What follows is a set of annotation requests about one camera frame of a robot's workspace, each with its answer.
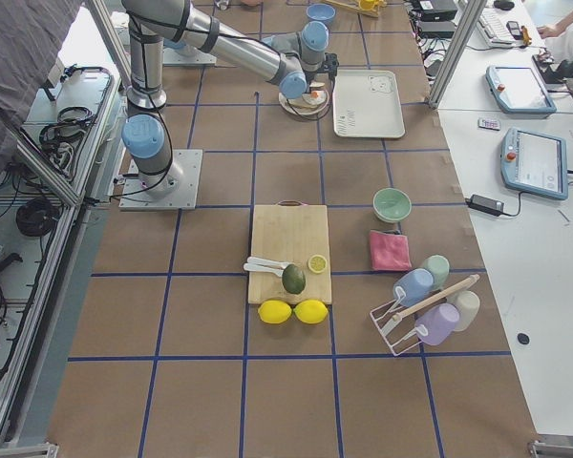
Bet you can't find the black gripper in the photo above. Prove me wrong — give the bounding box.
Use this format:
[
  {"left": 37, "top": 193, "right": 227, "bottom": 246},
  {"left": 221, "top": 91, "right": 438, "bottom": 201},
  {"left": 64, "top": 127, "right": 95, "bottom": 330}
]
[{"left": 305, "top": 52, "right": 339, "bottom": 79}]

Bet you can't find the bread slice on plate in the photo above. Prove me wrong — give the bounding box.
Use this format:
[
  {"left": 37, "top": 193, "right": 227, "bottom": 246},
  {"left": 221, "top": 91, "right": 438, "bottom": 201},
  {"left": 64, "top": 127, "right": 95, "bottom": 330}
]
[{"left": 286, "top": 98, "right": 317, "bottom": 110}]

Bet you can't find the cream round plate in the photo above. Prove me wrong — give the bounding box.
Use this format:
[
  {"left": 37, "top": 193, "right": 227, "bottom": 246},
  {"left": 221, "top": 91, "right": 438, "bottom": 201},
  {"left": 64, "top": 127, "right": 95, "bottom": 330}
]
[{"left": 278, "top": 81, "right": 329, "bottom": 116}]

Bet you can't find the fake fried egg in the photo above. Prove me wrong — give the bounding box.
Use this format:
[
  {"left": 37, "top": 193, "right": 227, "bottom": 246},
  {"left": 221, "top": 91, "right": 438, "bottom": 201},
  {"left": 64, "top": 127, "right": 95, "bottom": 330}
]
[{"left": 302, "top": 90, "right": 327, "bottom": 107}]

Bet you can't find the cream bear tray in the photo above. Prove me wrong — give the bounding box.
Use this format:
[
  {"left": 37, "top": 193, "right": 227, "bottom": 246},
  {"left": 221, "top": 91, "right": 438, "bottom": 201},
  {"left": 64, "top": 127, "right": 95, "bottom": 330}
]
[{"left": 332, "top": 70, "right": 406, "bottom": 139}]

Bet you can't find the blue bowl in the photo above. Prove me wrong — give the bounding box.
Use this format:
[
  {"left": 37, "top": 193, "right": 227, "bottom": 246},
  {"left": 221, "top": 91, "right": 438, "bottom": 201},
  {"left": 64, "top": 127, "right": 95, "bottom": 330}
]
[{"left": 306, "top": 3, "right": 336, "bottom": 27}]

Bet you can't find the yellow cup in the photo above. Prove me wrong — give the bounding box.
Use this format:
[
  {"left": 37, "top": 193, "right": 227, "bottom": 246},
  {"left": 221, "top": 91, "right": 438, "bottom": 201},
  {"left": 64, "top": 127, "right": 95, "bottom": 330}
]
[{"left": 358, "top": 0, "right": 378, "bottom": 11}]

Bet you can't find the wooden cup rack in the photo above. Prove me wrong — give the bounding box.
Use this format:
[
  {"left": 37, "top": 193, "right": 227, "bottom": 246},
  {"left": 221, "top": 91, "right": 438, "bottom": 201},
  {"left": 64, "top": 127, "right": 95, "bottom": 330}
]
[{"left": 323, "top": 0, "right": 387, "bottom": 18}]

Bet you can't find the light green bowl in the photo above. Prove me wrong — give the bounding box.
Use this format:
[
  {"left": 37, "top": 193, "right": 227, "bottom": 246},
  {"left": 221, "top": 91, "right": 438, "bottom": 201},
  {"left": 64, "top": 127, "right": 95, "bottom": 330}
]
[{"left": 372, "top": 188, "right": 412, "bottom": 223}]

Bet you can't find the wooden cutting board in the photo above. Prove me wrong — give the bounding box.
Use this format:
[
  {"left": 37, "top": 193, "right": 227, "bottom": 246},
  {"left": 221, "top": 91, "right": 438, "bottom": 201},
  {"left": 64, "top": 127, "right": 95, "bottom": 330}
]
[{"left": 247, "top": 204, "right": 332, "bottom": 304}]

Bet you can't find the far teach pendant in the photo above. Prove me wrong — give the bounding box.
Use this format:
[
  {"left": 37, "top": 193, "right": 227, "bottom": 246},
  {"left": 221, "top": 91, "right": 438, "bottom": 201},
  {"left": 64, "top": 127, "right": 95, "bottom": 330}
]
[{"left": 485, "top": 66, "right": 557, "bottom": 117}]

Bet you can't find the teach pendant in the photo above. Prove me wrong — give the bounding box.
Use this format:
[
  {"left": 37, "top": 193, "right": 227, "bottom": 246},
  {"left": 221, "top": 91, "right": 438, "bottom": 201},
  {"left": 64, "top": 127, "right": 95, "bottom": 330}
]
[
  {"left": 499, "top": 128, "right": 568, "bottom": 200},
  {"left": 485, "top": 66, "right": 557, "bottom": 117}
]

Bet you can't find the pink cloth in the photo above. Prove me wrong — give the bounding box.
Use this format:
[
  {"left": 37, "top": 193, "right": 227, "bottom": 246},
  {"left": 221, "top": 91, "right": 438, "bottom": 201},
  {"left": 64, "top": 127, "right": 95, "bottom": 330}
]
[{"left": 370, "top": 230, "right": 412, "bottom": 272}]

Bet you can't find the lemon slice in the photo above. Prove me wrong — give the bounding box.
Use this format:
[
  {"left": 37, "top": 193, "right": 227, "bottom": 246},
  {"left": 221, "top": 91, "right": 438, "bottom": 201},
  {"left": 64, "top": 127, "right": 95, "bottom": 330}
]
[{"left": 308, "top": 254, "right": 329, "bottom": 274}]

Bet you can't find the black power adapter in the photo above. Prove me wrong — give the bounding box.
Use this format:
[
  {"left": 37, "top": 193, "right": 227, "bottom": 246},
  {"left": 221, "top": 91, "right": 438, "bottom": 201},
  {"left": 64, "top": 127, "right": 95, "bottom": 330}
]
[{"left": 465, "top": 194, "right": 504, "bottom": 217}]

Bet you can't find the avocado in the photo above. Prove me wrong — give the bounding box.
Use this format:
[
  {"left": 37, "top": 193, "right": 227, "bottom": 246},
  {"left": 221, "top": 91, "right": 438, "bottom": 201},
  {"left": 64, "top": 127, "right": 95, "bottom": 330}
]
[{"left": 281, "top": 263, "right": 307, "bottom": 295}]

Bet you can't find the near teach pendant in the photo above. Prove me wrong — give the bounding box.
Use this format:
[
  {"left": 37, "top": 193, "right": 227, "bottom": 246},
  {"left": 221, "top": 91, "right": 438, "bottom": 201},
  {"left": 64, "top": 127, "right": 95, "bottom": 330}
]
[{"left": 499, "top": 128, "right": 568, "bottom": 200}]

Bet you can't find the green mug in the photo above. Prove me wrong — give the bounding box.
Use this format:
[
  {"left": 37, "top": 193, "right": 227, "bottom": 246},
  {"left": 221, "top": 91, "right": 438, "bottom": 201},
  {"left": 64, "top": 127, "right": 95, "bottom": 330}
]
[{"left": 420, "top": 255, "right": 450, "bottom": 290}]

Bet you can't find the blue mug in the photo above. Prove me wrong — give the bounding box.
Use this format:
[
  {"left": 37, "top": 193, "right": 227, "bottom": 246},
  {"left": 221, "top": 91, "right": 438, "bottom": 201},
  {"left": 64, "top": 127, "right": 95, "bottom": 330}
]
[{"left": 393, "top": 268, "right": 434, "bottom": 307}]

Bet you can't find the right whole lemon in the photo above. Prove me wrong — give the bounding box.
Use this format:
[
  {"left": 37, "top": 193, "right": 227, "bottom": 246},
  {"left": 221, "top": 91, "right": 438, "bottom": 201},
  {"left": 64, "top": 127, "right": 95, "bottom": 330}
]
[{"left": 293, "top": 299, "right": 329, "bottom": 324}]

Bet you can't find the whole lemon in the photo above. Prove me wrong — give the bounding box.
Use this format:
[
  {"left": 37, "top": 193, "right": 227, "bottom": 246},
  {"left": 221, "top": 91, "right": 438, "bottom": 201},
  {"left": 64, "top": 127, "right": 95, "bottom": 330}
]
[
  {"left": 258, "top": 300, "right": 292, "bottom": 324},
  {"left": 293, "top": 299, "right": 329, "bottom": 324}
]

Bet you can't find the left whole lemon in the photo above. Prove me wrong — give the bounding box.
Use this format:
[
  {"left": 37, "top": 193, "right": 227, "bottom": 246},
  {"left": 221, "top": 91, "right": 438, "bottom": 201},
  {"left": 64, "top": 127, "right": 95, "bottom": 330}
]
[{"left": 258, "top": 300, "right": 292, "bottom": 324}]

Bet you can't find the cream mug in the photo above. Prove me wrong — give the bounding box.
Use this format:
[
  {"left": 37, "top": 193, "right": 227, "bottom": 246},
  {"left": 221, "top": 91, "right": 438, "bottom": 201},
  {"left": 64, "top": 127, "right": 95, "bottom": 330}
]
[{"left": 447, "top": 290, "right": 480, "bottom": 332}]

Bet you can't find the purple mug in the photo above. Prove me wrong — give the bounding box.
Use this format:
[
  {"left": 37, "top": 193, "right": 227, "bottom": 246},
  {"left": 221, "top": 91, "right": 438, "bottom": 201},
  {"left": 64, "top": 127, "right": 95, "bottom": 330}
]
[{"left": 414, "top": 302, "right": 460, "bottom": 345}]

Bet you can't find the aluminium frame post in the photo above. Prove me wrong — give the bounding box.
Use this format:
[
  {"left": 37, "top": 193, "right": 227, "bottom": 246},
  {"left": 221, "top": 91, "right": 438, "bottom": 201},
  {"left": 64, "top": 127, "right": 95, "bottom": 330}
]
[{"left": 427, "top": 0, "right": 486, "bottom": 109}]

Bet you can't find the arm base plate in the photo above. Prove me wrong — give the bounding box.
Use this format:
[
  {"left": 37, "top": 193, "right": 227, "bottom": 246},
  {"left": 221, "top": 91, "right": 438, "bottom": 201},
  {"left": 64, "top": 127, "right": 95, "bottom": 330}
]
[
  {"left": 161, "top": 45, "right": 219, "bottom": 67},
  {"left": 118, "top": 149, "right": 202, "bottom": 211}
]

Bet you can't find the white wire cup rack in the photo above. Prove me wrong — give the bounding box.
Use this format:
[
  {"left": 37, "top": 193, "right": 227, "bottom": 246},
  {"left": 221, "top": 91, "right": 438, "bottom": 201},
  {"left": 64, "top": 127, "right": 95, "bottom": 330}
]
[{"left": 370, "top": 274, "right": 479, "bottom": 356}]

